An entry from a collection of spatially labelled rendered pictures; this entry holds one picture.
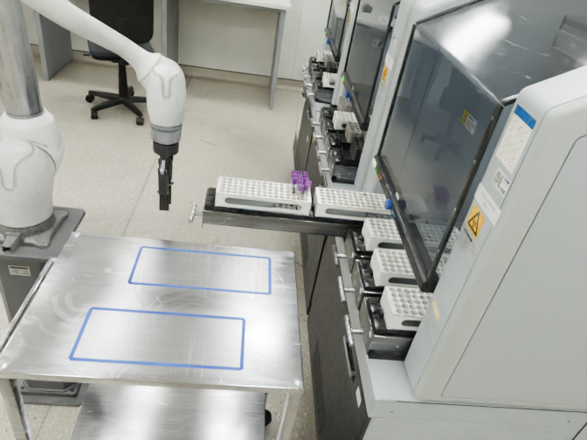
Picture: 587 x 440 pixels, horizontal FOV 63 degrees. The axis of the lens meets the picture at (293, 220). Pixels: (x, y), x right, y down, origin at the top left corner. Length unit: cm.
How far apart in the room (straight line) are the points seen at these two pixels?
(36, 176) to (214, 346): 71
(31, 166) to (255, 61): 374
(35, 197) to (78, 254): 26
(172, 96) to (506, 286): 94
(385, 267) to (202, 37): 397
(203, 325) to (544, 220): 72
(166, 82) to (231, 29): 361
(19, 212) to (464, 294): 116
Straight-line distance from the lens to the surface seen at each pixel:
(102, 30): 143
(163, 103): 136
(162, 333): 110
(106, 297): 119
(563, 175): 87
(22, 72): 158
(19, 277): 165
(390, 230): 144
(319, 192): 154
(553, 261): 98
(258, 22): 490
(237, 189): 149
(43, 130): 162
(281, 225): 150
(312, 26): 492
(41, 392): 204
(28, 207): 151
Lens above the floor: 164
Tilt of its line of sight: 34 degrees down
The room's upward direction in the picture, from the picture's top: 10 degrees clockwise
